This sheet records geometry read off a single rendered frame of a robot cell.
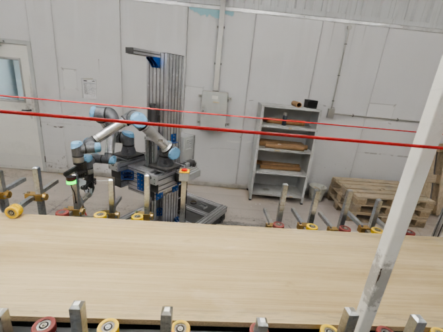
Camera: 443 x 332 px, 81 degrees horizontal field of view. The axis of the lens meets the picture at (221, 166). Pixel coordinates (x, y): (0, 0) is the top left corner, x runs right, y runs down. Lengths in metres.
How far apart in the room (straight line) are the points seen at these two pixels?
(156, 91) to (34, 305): 1.92
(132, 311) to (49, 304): 0.35
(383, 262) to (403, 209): 0.22
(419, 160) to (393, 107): 4.18
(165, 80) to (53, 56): 2.80
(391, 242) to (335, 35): 3.91
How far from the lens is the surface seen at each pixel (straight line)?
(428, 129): 1.02
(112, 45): 4.69
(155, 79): 2.66
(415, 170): 1.04
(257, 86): 4.39
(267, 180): 4.75
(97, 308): 1.35
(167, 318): 0.98
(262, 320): 1.03
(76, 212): 2.18
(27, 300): 1.48
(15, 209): 2.10
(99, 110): 2.46
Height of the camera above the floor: 1.86
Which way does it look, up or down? 19 degrees down
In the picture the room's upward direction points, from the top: 6 degrees clockwise
